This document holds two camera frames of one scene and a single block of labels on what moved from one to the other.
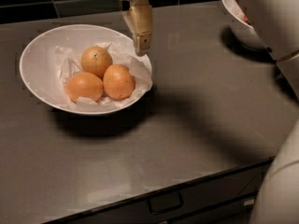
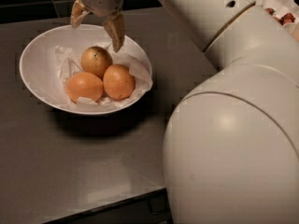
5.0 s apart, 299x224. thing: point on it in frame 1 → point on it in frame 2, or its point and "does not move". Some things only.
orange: [84, 84] does not move
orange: [96, 60] does not move
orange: [118, 82] does not move
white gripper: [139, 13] → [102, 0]
